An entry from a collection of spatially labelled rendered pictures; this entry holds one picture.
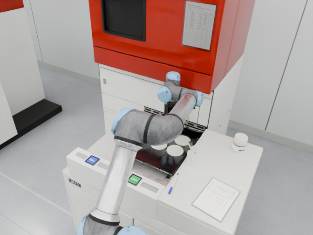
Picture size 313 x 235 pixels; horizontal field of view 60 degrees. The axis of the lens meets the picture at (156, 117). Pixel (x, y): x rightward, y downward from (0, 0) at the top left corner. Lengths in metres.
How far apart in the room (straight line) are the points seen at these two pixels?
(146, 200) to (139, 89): 0.78
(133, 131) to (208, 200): 0.51
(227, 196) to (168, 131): 0.49
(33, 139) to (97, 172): 1.98
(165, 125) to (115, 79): 0.97
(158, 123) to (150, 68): 0.70
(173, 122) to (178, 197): 0.42
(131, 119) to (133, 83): 0.84
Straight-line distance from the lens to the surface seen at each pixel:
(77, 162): 1.49
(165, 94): 1.33
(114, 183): 1.01
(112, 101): 2.01
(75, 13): 4.09
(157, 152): 1.59
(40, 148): 3.18
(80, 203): 1.76
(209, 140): 1.62
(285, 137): 3.38
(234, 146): 1.55
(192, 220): 1.26
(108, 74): 1.92
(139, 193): 1.32
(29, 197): 2.72
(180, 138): 1.70
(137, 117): 1.00
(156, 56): 1.58
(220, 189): 1.35
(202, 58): 1.46
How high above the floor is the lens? 1.96
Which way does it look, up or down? 34 degrees down
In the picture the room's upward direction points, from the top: 2 degrees clockwise
